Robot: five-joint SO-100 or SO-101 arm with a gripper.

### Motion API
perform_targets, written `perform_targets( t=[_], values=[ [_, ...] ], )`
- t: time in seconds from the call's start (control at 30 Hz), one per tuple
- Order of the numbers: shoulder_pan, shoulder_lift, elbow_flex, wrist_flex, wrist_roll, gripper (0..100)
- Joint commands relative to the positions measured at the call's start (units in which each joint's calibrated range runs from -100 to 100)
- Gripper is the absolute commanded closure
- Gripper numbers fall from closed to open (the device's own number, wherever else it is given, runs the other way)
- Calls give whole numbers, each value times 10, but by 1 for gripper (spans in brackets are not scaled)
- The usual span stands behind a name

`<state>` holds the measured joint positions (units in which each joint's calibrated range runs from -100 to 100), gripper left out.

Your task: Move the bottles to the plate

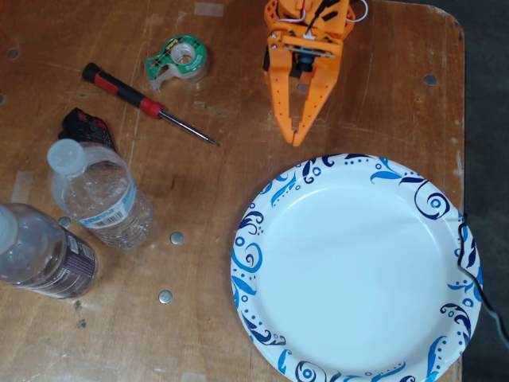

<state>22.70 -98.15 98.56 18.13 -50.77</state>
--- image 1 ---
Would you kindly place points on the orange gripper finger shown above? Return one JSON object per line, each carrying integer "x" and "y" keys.
{"x": 282, "y": 91}
{"x": 322, "y": 87}

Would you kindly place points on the clear bottle blue white label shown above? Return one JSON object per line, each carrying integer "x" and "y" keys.
{"x": 103, "y": 195}

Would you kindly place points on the clear bottle dark label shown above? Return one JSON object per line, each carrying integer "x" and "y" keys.
{"x": 47, "y": 254}

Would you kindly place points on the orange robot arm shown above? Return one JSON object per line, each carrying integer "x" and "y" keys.
{"x": 286, "y": 12}

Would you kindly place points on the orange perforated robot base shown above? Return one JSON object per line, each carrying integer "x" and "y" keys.
{"x": 271, "y": 12}

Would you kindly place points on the white paper plate blue pattern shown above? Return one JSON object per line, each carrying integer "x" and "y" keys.
{"x": 358, "y": 298}

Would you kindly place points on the round metal table rivet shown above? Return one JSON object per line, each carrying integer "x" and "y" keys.
{"x": 165, "y": 296}
{"x": 303, "y": 87}
{"x": 177, "y": 238}
{"x": 13, "y": 52}
{"x": 65, "y": 221}
{"x": 430, "y": 79}

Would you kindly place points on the green tape dispenser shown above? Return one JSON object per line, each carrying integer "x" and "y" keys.
{"x": 196, "y": 53}

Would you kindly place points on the clear tape strip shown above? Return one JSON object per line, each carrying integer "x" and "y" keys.
{"x": 208, "y": 8}
{"x": 22, "y": 190}
{"x": 193, "y": 378}

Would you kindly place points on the red black screwdriver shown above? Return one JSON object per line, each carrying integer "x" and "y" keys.
{"x": 119, "y": 87}

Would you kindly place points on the small black red device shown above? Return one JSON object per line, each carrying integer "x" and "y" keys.
{"x": 85, "y": 127}

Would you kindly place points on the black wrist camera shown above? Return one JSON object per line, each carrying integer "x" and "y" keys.
{"x": 305, "y": 63}

